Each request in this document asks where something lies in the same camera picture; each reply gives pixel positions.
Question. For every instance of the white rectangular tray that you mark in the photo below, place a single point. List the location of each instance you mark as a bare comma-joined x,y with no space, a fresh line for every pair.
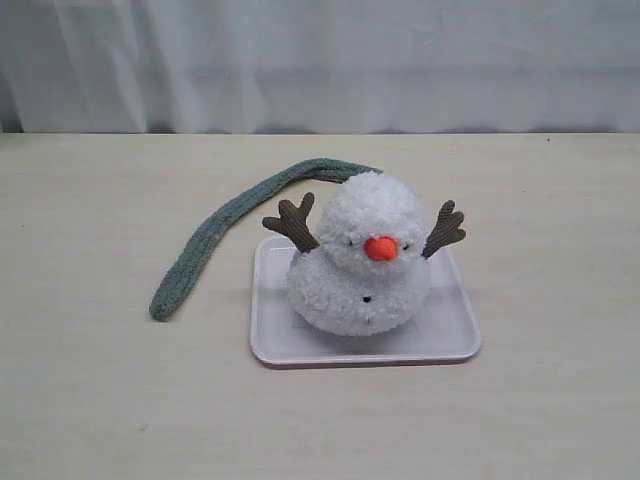
445,332

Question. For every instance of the white backdrop curtain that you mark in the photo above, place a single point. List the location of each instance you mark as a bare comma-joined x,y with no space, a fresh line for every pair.
325,67

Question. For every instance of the white plush snowman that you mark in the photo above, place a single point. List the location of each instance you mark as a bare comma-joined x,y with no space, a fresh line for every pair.
366,267

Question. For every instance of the green knitted scarf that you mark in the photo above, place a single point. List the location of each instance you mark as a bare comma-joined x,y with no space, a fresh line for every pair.
181,278

